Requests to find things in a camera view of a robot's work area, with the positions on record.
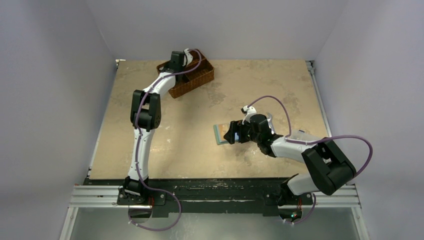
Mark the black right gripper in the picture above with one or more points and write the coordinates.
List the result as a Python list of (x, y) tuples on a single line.
[(239, 132)]

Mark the brown woven divided basket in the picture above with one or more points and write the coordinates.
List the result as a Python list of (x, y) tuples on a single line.
[(193, 76)]

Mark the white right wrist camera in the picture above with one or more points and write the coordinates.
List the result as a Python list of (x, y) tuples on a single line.
[(248, 112)]

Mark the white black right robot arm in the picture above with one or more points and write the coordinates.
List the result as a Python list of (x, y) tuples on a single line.
[(328, 167)]

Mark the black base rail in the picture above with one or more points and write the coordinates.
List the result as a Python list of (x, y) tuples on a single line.
[(262, 195)]

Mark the silver wrench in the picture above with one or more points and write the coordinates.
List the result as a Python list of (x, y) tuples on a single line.
[(270, 122)]

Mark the teal card holder wallet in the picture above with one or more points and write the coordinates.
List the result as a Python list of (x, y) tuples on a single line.
[(219, 131)]

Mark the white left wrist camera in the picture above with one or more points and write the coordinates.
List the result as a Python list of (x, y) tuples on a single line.
[(188, 57)]

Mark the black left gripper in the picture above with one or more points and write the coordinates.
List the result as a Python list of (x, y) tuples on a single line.
[(167, 66)]

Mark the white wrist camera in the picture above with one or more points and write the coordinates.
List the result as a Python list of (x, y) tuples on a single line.
[(188, 57), (248, 112)]

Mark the aluminium frame rail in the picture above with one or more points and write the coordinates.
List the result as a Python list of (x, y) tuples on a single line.
[(87, 196)]

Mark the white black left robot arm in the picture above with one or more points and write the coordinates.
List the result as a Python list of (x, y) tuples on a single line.
[(145, 116)]

